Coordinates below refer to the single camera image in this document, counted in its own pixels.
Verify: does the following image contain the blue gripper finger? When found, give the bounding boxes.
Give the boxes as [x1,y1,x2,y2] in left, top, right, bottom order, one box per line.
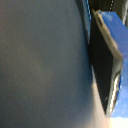
[87,9,128,118]

